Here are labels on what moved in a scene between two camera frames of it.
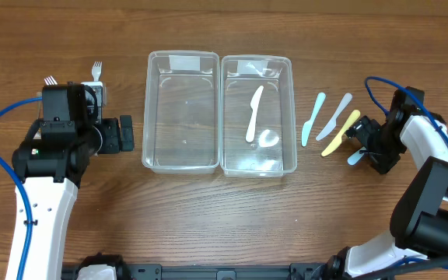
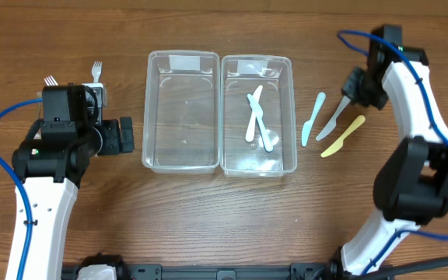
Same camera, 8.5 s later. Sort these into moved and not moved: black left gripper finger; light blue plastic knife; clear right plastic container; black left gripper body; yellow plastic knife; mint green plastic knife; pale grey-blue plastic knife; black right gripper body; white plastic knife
Moved: yellow plastic knife; black right gripper body; light blue plastic knife
Not moved: clear right plastic container; black left gripper body; pale grey-blue plastic knife; black left gripper finger; mint green plastic knife; white plastic knife
